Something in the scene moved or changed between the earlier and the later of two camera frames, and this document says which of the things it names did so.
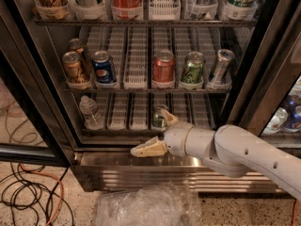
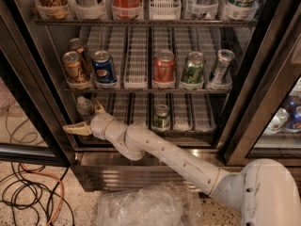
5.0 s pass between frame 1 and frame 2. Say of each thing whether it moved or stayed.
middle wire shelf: stayed
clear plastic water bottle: stayed
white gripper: moved
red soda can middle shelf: stayed
